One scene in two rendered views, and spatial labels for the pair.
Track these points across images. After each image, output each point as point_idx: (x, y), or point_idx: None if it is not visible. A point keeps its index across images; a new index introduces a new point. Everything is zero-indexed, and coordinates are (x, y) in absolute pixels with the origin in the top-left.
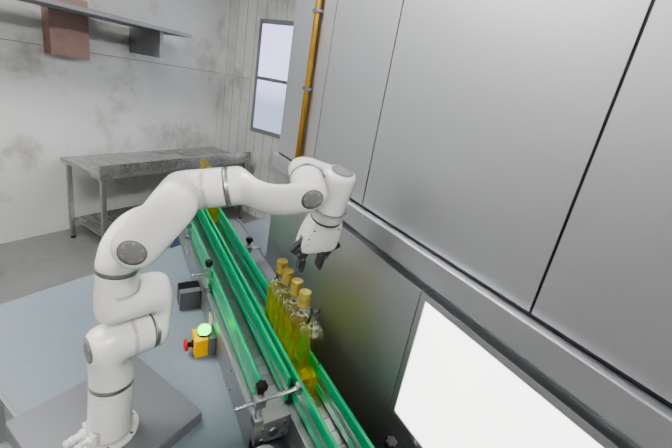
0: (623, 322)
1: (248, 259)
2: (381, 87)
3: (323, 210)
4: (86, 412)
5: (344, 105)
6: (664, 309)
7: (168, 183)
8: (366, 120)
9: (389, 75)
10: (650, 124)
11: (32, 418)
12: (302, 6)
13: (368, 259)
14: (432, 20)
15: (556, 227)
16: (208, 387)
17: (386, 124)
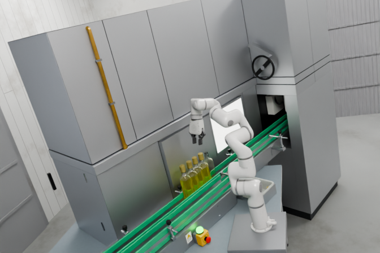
0: (227, 82)
1: (139, 228)
2: (160, 75)
3: (202, 112)
4: (262, 236)
5: (143, 93)
6: (228, 76)
7: (237, 109)
8: (159, 90)
9: (162, 69)
10: (215, 52)
11: (277, 244)
12: (69, 62)
13: None
14: (169, 47)
15: (215, 77)
16: (220, 227)
17: (169, 85)
